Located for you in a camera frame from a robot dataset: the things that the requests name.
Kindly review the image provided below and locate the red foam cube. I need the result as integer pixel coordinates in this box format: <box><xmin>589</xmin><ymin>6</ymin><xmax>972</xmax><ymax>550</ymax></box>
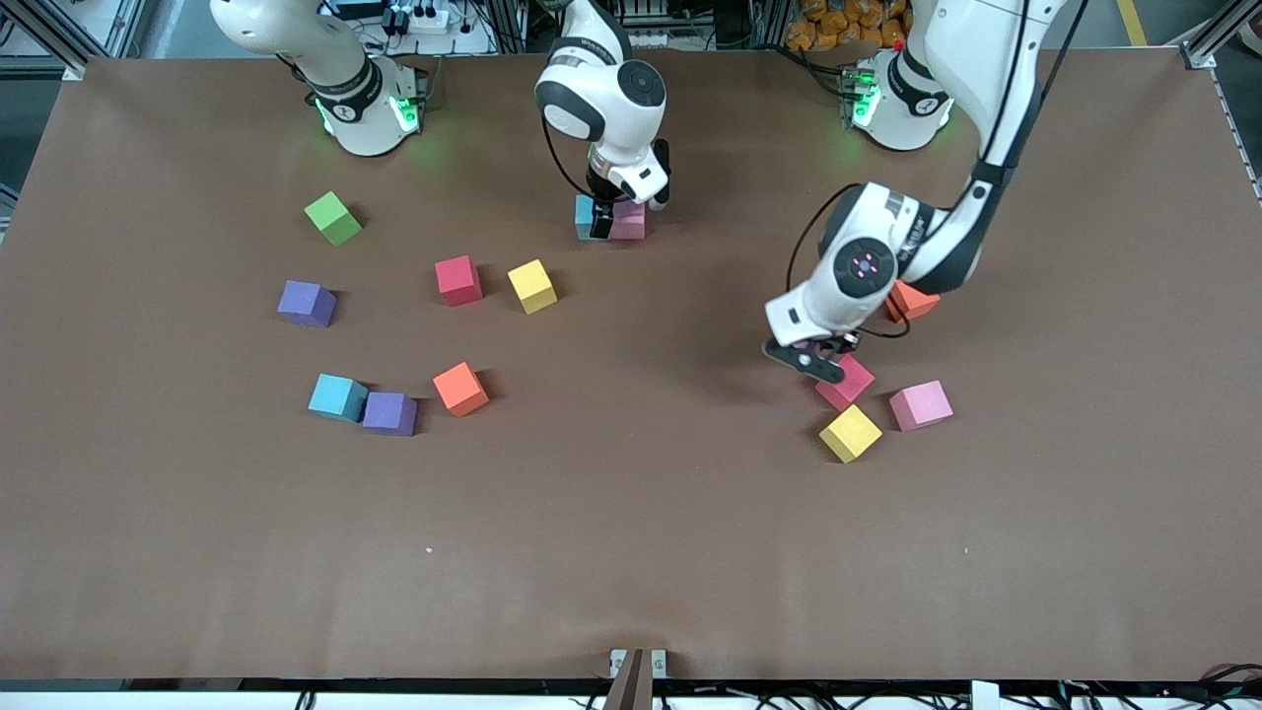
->
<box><xmin>435</xmin><ymin>255</ymin><xmax>484</xmax><ymax>308</ymax></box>
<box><xmin>816</xmin><ymin>355</ymin><xmax>877</xmax><ymax>410</ymax></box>

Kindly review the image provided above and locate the yellow foam cube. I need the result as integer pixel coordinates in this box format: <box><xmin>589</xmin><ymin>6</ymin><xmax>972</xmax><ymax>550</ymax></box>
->
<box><xmin>507</xmin><ymin>259</ymin><xmax>559</xmax><ymax>316</ymax></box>
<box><xmin>818</xmin><ymin>404</ymin><xmax>884</xmax><ymax>464</ymax></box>

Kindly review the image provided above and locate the purple foam cube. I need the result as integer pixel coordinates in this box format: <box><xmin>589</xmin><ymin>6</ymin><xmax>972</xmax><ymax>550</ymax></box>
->
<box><xmin>362</xmin><ymin>391</ymin><xmax>418</xmax><ymax>437</ymax></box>
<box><xmin>276</xmin><ymin>280</ymin><xmax>338</xmax><ymax>328</ymax></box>

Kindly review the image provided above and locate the orange foam cube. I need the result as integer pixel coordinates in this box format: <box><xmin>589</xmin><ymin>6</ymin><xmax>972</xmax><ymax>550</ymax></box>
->
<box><xmin>433</xmin><ymin>362</ymin><xmax>491</xmax><ymax>418</ymax></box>
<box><xmin>884</xmin><ymin>279</ymin><xmax>942</xmax><ymax>324</ymax></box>

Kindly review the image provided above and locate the black equipment rack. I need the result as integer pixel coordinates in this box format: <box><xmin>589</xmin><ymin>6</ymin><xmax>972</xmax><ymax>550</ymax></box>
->
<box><xmin>626</xmin><ymin>0</ymin><xmax>716</xmax><ymax>50</ymax></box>

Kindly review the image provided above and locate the brown paper table cover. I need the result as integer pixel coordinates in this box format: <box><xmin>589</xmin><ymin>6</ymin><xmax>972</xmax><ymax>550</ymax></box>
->
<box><xmin>0</xmin><ymin>49</ymin><xmax>1262</xmax><ymax>681</ymax></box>

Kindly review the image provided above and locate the bag of orange snacks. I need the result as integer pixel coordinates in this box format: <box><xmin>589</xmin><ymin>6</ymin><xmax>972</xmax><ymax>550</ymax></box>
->
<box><xmin>786</xmin><ymin>0</ymin><xmax>908</xmax><ymax>52</ymax></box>

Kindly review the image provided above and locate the white power strip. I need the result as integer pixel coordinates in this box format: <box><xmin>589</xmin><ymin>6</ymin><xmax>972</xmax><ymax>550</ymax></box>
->
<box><xmin>389</xmin><ymin>3</ymin><xmax>453</xmax><ymax>36</ymax></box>

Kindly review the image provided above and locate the green foam cube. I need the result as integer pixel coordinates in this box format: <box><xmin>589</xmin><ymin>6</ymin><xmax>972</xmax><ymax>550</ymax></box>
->
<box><xmin>304</xmin><ymin>191</ymin><xmax>364</xmax><ymax>248</ymax></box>

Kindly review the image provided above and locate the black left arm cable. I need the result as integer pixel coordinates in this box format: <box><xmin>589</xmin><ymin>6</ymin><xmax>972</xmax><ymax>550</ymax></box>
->
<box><xmin>787</xmin><ymin>182</ymin><xmax>913</xmax><ymax>341</ymax></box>

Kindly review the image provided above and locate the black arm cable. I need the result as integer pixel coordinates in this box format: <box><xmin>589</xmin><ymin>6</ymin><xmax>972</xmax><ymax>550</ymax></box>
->
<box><xmin>540</xmin><ymin>99</ymin><xmax>597</xmax><ymax>203</ymax></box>
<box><xmin>787</xmin><ymin>182</ymin><xmax>913</xmax><ymax>341</ymax></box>

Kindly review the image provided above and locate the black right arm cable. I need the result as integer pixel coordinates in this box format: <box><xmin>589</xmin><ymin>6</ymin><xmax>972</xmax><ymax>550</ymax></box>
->
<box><xmin>540</xmin><ymin>99</ymin><xmax>597</xmax><ymax>203</ymax></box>

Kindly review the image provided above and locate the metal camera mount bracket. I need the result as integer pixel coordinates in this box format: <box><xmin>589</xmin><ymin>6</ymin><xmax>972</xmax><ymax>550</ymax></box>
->
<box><xmin>603</xmin><ymin>648</ymin><xmax>669</xmax><ymax>710</ymax></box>

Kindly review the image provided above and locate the aluminium frame profile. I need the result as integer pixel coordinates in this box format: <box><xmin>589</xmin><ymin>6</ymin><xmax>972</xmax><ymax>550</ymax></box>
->
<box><xmin>1178</xmin><ymin>0</ymin><xmax>1262</xmax><ymax>70</ymax></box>
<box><xmin>0</xmin><ymin>0</ymin><xmax>90</xmax><ymax>80</ymax></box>

